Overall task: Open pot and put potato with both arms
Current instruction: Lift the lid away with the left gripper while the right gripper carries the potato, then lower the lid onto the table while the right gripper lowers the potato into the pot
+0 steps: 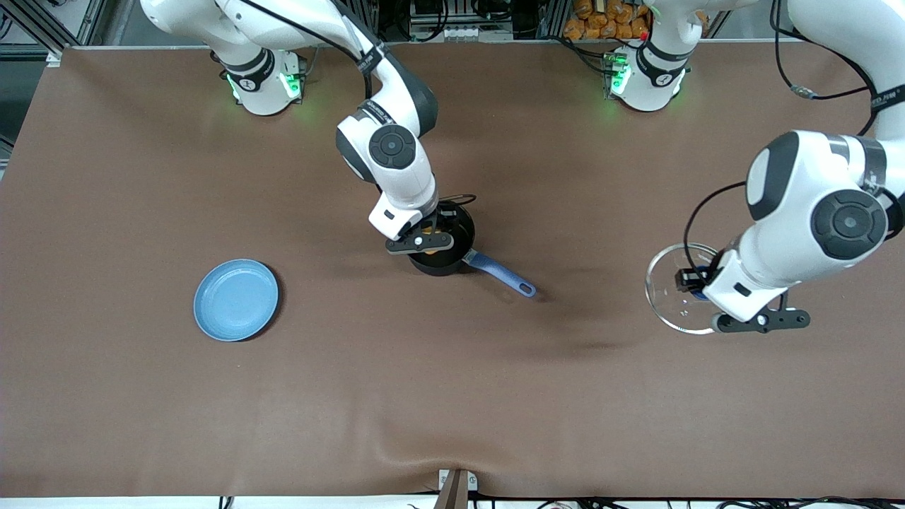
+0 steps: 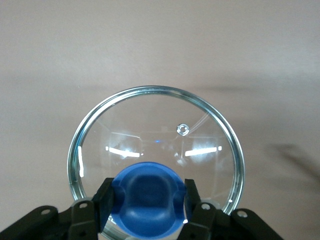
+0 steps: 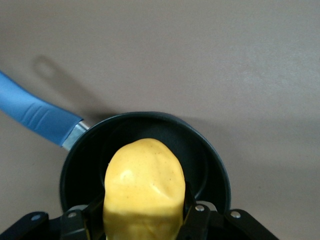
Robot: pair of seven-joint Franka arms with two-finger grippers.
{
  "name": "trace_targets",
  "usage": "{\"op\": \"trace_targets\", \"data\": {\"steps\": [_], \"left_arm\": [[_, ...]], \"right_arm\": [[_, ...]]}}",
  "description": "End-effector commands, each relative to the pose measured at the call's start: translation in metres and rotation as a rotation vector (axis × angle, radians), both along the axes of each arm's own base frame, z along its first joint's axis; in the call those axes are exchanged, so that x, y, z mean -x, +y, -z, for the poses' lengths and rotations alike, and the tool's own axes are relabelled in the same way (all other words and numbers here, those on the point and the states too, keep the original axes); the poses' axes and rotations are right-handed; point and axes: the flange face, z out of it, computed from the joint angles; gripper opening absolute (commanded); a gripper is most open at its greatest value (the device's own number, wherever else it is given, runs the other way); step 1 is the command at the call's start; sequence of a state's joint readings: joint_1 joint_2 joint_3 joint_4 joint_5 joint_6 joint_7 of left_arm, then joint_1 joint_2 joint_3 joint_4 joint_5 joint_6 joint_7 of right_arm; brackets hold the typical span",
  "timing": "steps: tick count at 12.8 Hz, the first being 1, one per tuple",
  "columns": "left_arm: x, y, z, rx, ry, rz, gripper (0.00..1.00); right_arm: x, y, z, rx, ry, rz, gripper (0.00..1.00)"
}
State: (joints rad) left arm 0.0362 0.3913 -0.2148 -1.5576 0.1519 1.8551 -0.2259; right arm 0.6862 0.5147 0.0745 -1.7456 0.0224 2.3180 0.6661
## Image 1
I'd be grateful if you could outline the white power strip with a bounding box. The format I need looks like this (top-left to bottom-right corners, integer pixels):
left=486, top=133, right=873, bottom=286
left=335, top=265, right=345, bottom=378
left=410, top=25, right=489, bottom=42

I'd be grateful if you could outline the light blue plate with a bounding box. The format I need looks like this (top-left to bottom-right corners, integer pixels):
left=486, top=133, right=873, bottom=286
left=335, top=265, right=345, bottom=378
left=193, top=259, right=281, bottom=344

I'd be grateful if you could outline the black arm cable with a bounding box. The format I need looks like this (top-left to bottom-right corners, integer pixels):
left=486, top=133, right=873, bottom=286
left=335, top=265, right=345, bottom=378
left=233, top=0, right=479, bottom=207
left=682, top=0, right=893, bottom=271

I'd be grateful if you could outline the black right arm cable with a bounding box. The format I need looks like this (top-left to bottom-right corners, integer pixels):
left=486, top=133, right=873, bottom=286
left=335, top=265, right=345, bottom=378
left=233, top=0, right=479, bottom=207

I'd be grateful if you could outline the black pot with blue handle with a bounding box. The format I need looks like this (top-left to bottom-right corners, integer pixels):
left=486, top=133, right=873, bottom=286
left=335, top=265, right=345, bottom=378
left=407, top=200, right=537, bottom=298

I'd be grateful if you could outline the metal bracket with post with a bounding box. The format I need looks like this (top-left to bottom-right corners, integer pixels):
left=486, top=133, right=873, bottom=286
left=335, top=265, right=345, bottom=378
left=433, top=469, right=479, bottom=509

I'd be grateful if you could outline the orange packets pile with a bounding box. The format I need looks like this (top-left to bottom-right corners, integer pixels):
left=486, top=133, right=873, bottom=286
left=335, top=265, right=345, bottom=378
left=563, top=0, right=651, bottom=42

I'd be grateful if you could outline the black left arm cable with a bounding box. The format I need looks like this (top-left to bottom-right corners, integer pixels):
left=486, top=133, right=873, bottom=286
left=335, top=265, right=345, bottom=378
left=682, top=0, right=893, bottom=271

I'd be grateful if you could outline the aluminium frame post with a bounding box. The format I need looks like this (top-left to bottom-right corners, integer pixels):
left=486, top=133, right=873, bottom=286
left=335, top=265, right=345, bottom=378
left=346, top=0, right=380, bottom=43

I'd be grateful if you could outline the glass lid with blue knob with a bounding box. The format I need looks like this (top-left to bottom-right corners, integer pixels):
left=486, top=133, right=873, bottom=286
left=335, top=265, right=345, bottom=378
left=644, top=242, right=723, bottom=336

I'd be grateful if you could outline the brown table cover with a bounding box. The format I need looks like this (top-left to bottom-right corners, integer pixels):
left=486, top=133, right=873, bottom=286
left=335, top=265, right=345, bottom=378
left=0, top=39, right=905, bottom=500

